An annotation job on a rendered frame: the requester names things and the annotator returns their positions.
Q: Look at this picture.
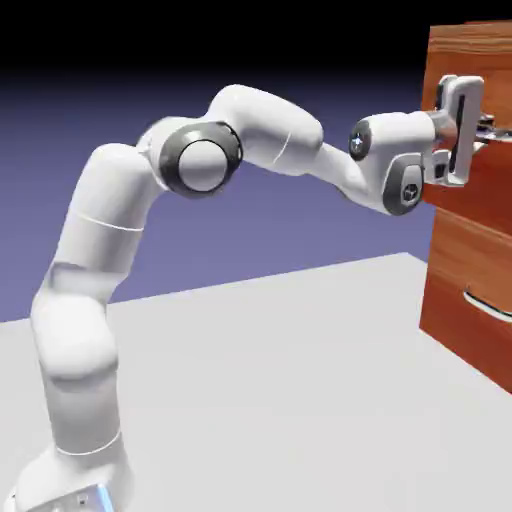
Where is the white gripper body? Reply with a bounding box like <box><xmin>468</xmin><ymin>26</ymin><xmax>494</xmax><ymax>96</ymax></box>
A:
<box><xmin>434</xmin><ymin>74</ymin><xmax>486</xmax><ymax>188</ymax></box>

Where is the curved silver drawer handle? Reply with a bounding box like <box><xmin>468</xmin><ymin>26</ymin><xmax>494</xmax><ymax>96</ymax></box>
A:
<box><xmin>478</xmin><ymin>124</ymin><xmax>512</xmax><ymax>142</ymax></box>
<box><xmin>462</xmin><ymin>289</ymin><xmax>512</xmax><ymax>324</ymax></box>

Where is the wooden drawer front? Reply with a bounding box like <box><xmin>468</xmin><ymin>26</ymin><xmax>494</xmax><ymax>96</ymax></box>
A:
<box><xmin>420</xmin><ymin>24</ymin><xmax>512</xmax><ymax>241</ymax></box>
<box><xmin>418</xmin><ymin>206</ymin><xmax>512</xmax><ymax>396</ymax></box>

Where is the reddish wooden cabinet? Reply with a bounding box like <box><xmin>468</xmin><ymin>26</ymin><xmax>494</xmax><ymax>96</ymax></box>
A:
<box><xmin>418</xmin><ymin>19</ymin><xmax>512</xmax><ymax>396</ymax></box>

